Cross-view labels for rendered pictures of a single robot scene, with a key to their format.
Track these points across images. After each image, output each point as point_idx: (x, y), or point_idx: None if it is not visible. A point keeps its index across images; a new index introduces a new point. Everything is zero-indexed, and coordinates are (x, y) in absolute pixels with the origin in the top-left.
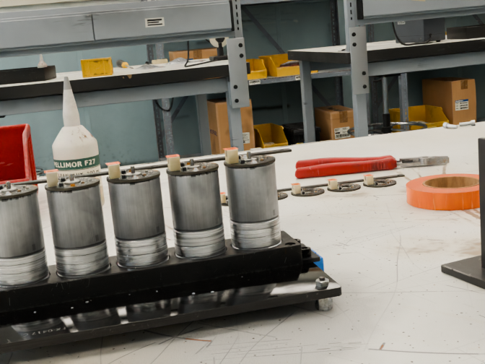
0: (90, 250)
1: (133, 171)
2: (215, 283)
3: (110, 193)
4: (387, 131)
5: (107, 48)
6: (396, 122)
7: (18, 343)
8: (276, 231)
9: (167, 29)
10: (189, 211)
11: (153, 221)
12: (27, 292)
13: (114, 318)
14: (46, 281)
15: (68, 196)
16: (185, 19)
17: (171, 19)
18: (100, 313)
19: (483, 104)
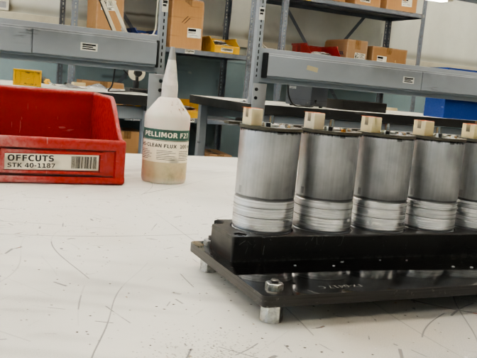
0: (346, 205)
1: (389, 129)
2: (459, 260)
3: (365, 148)
4: None
5: (42, 62)
6: None
7: (325, 295)
8: None
9: (99, 55)
10: (439, 180)
11: (407, 185)
12: (282, 243)
13: (402, 280)
14: (298, 233)
15: (340, 141)
16: (116, 49)
17: (104, 47)
18: (377, 274)
19: None
